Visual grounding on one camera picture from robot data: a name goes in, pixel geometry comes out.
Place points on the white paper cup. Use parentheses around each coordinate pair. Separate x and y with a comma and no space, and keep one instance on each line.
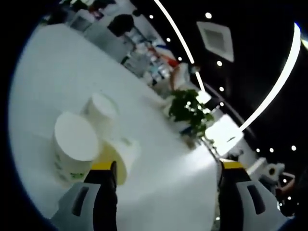
(103,108)
(75,137)
(127,151)

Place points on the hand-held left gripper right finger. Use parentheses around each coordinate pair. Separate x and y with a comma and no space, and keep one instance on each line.
(228,204)

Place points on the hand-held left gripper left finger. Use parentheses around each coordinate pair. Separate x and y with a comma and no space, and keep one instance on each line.
(106,204)

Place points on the grey desk partition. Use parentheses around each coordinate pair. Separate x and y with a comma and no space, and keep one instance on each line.
(101,36)

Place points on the red blue banner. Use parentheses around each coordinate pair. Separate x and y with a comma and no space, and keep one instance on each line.
(168,59)

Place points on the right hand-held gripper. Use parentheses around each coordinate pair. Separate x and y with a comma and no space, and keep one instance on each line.
(274,172)

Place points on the white table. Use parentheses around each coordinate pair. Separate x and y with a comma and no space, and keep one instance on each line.
(156,168)

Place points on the green potted plant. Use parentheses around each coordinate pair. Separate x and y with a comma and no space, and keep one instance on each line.
(187,110)

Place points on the round ceiling spotlights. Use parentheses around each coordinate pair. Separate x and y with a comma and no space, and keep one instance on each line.
(208,15)

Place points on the white ceiling light strip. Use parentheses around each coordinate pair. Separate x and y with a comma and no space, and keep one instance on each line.
(286,72)
(178,33)

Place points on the ceiling air vent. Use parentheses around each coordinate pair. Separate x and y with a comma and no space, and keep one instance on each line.
(216,39)

